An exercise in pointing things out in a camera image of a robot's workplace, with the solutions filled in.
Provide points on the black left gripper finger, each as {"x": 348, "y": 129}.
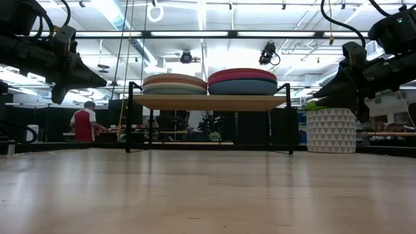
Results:
{"x": 84, "y": 73}
{"x": 58, "y": 96}

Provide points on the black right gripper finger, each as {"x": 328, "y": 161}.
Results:
{"x": 341, "y": 84}
{"x": 362, "y": 107}

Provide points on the peach plate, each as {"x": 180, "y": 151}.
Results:
{"x": 175, "y": 75}

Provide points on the terracotta brown plate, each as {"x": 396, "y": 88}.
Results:
{"x": 175, "y": 80}

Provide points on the light grey plate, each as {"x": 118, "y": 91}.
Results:
{"x": 175, "y": 85}

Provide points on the pink plate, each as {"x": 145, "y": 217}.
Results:
{"x": 242, "y": 76}

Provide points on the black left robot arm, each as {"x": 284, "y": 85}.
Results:
{"x": 26, "y": 55}

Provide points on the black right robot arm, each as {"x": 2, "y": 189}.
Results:
{"x": 396, "y": 32}

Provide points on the green plant leaves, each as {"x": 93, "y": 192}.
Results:
{"x": 313, "y": 105}

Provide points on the wooden background bench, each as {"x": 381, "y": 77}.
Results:
{"x": 386, "y": 134}

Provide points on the white triangle-patterned plant pot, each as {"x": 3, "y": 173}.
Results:
{"x": 331, "y": 130}

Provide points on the person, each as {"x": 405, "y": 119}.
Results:
{"x": 84, "y": 125}

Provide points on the white cylindrical container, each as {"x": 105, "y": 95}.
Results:
{"x": 32, "y": 133}

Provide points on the black overhead light beam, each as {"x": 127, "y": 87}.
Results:
{"x": 146, "y": 33}

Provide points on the leafy background plant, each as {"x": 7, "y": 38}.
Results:
{"x": 211, "y": 125}

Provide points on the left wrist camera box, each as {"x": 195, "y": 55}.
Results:
{"x": 63, "y": 40}

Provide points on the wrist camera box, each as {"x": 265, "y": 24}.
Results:
{"x": 354, "y": 55}
{"x": 63, "y": 40}

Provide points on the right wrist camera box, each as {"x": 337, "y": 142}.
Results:
{"x": 354, "y": 55}

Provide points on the black rig frame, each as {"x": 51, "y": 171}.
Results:
{"x": 81, "y": 147}

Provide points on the black overhead camera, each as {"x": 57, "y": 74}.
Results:
{"x": 267, "y": 53}

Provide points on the round black ceiling camera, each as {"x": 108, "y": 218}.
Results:
{"x": 186, "y": 57}

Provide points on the wooden shelf with black frame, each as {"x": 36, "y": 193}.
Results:
{"x": 208, "y": 102}

